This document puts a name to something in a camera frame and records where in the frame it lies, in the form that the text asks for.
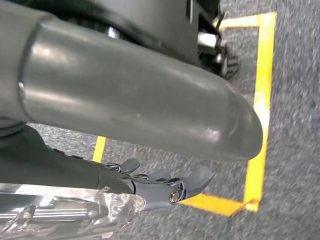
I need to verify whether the black robot mobile base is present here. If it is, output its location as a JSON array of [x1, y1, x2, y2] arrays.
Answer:
[[14, 0, 241, 82]]

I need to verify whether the clear plastic wrap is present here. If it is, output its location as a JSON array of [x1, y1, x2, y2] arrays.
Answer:
[[0, 183, 146, 240]]

